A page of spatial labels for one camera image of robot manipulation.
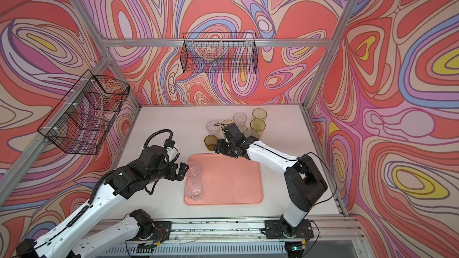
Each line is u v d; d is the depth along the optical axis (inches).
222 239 28.4
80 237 16.6
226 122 39.0
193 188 33.2
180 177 25.7
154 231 28.3
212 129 40.9
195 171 35.1
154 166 21.6
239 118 42.4
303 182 18.1
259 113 39.0
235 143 25.9
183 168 25.8
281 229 25.9
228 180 34.8
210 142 38.3
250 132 36.7
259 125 38.8
